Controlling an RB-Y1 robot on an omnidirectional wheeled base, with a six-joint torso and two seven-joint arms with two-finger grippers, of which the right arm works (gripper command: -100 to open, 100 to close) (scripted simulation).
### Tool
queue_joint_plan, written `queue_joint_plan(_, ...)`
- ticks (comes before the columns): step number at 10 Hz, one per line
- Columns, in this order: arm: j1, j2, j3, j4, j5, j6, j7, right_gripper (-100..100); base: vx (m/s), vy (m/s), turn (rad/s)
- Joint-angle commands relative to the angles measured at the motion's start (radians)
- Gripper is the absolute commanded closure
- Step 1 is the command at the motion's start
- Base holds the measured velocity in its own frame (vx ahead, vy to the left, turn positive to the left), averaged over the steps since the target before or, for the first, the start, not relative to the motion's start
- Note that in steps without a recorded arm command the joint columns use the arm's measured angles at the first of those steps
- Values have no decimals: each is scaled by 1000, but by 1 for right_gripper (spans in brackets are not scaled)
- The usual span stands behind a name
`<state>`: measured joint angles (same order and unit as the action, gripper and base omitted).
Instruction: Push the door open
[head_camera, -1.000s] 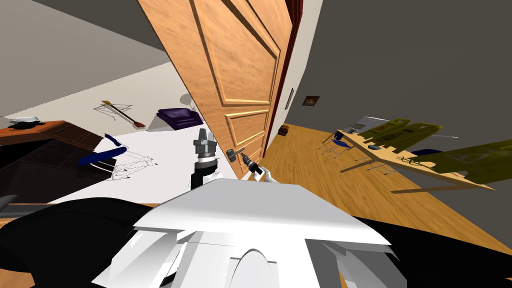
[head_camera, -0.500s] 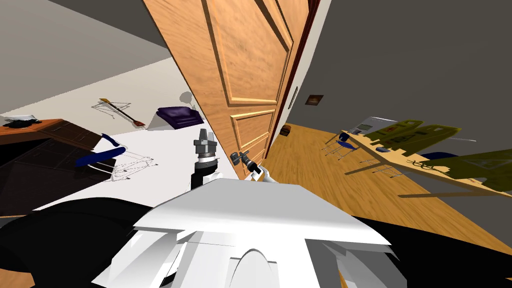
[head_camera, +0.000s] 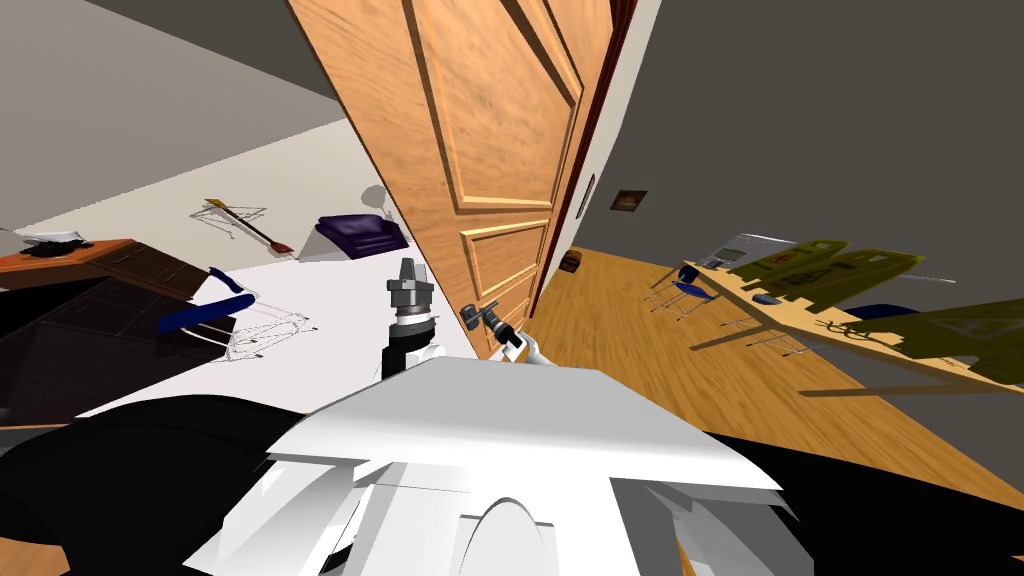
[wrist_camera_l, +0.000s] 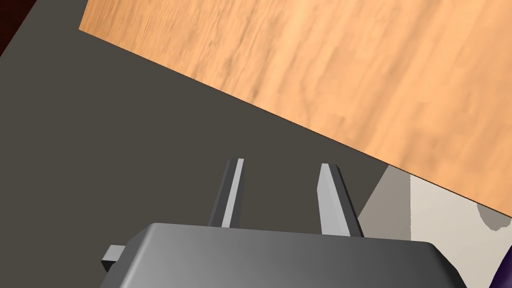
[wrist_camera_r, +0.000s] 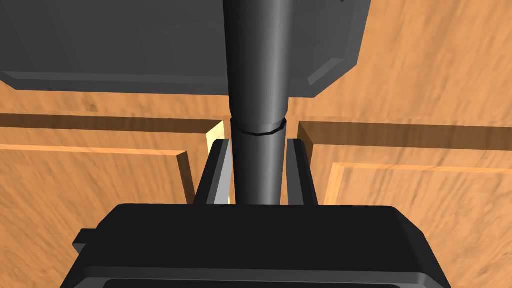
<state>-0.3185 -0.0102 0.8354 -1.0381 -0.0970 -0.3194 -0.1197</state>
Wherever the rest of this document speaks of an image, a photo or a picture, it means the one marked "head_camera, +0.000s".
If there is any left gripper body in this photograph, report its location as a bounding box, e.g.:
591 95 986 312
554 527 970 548
387 275 438 321

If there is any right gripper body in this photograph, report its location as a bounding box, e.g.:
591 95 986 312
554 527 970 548
461 300 502 332

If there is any purple armchair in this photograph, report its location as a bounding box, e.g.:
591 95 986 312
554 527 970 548
314 211 410 261

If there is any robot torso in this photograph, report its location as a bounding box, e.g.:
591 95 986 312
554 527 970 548
183 355 801 576

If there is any light wooden panelled door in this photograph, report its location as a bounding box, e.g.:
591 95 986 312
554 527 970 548
286 0 641 362

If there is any dark brown wooden desk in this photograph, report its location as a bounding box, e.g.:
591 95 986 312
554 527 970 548
0 229 238 426

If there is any light wooden long table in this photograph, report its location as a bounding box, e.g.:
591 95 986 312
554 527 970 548
686 232 1024 399

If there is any blue wire-leg chair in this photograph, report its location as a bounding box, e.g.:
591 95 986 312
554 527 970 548
155 266 318 364
643 263 719 323

